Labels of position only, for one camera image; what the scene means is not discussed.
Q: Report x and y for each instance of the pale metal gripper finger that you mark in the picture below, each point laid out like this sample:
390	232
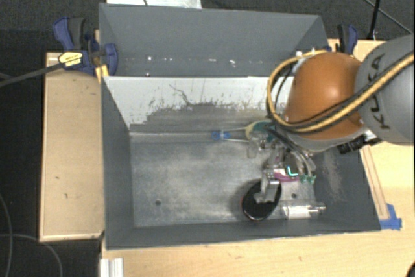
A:
275	191
263	191

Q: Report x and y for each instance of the black oval disc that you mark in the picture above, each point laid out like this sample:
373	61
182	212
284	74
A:
256	211

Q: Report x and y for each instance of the small clear glass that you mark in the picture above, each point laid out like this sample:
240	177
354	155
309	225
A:
253	149

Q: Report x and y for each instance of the teal and cream toy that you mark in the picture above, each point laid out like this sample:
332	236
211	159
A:
259	128

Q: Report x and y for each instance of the grey metal bin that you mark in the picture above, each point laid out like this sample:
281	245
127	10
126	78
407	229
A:
181	172

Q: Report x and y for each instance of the pale wood flat board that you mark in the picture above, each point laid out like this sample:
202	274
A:
71	155

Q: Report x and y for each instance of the black cylinder on white bracket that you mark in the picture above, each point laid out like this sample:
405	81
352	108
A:
351	146

